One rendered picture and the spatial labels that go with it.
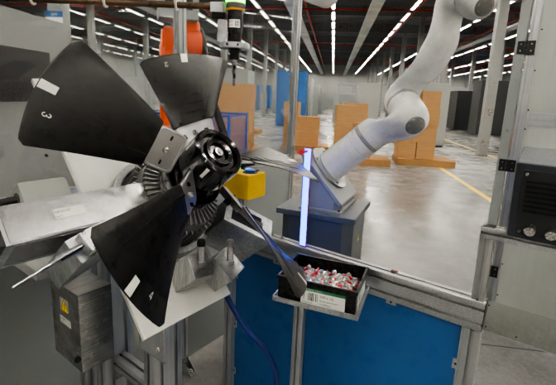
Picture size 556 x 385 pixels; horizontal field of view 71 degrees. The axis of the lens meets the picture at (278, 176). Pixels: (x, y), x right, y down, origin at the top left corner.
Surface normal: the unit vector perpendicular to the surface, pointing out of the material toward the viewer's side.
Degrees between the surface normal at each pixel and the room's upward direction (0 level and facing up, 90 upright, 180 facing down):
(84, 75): 75
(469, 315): 90
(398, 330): 90
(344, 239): 90
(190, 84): 49
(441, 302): 90
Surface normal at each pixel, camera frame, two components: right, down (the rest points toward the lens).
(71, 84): 0.53, -0.06
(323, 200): -0.41, 0.17
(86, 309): 0.80, 0.15
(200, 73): 0.12, -0.55
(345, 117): -0.08, 0.19
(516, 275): -0.59, 0.14
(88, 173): 0.64, -0.51
